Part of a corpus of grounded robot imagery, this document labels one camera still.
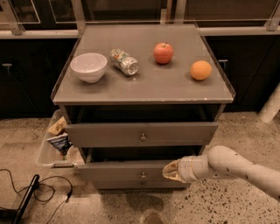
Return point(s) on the black flat bar device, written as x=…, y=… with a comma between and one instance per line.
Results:
x=14, y=215

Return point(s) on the clear plastic storage bin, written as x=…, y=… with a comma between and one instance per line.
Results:
x=49, y=157

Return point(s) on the grey top drawer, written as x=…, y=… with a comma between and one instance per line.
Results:
x=141, y=134

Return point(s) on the orange fruit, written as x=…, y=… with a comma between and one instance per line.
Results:
x=200, y=70

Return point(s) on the grey bottom drawer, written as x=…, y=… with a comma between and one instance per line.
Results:
x=139, y=185

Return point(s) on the silver green soda can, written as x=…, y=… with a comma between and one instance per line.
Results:
x=123, y=61

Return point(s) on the grey drawer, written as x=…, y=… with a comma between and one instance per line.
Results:
x=139, y=185
x=141, y=134
x=128, y=164

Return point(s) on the grey wooden drawer cabinet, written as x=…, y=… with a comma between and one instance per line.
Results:
x=157, y=93

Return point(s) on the tan snack packet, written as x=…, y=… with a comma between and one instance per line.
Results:
x=58, y=126

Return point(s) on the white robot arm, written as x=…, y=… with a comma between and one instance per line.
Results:
x=222, y=162

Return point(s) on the white ceramic bowl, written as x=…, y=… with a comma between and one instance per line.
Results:
x=89, y=67

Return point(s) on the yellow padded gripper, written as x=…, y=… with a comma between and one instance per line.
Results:
x=185, y=170

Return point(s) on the red apple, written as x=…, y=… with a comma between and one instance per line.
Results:
x=163, y=53

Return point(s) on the white cylindrical post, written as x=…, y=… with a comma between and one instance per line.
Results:
x=271, y=107

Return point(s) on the dark blue snack bag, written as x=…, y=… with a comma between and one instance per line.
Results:
x=60, y=143

